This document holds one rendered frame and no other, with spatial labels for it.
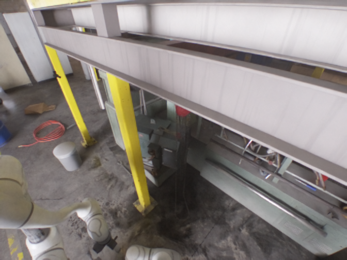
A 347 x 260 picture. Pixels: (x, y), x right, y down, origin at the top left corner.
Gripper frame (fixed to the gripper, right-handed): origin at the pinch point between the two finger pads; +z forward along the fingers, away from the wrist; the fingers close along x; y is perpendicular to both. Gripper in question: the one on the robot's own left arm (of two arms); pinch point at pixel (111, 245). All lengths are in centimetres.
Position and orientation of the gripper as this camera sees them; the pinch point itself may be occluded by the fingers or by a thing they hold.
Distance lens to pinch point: 145.9
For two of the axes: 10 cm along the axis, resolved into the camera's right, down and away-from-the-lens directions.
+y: 4.7, -5.5, 6.9
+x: -8.8, -2.9, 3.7
